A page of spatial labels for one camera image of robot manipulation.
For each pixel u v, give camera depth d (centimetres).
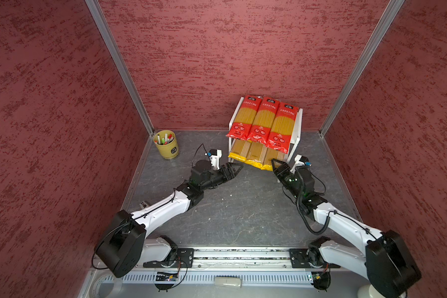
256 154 87
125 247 41
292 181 70
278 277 71
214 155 74
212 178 67
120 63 87
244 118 77
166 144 95
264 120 76
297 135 71
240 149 88
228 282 67
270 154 86
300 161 74
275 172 73
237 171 72
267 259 76
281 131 73
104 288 69
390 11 71
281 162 76
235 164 73
